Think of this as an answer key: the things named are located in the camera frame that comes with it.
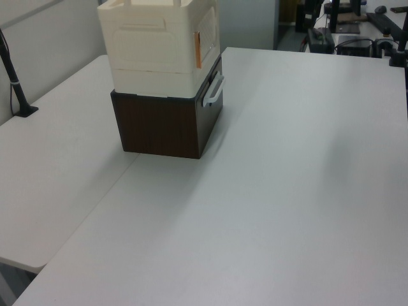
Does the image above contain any black camera stand pole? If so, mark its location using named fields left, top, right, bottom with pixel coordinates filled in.
left=0, top=27, right=40, bottom=119

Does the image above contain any black device with green label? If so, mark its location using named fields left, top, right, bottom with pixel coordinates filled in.
left=306, top=27, right=336, bottom=54

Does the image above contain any black computer tower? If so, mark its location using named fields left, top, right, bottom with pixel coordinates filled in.
left=295, top=0, right=321, bottom=33

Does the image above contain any cream cabinet door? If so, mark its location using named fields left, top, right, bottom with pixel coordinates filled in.
left=193, top=5, right=221, bottom=70

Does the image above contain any black clamp mount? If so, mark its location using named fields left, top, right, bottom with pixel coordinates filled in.
left=386, top=27, right=408, bottom=68

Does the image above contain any black monitor stand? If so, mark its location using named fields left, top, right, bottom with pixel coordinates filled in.
left=327, top=0, right=361, bottom=35

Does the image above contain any black electronics box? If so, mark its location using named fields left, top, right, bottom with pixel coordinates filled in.
left=335, top=34, right=374, bottom=57

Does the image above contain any white drawer handle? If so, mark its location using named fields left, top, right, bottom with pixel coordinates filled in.
left=201, top=70, right=226, bottom=108

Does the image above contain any black keyboard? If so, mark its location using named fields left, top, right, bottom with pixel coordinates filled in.
left=366, top=11, right=406, bottom=36

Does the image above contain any cream plastic cabinet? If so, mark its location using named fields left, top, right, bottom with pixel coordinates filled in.
left=96, top=0, right=221, bottom=99

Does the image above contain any dark brown wooden drawer box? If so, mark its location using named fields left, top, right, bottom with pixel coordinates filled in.
left=110, top=57, right=224, bottom=160

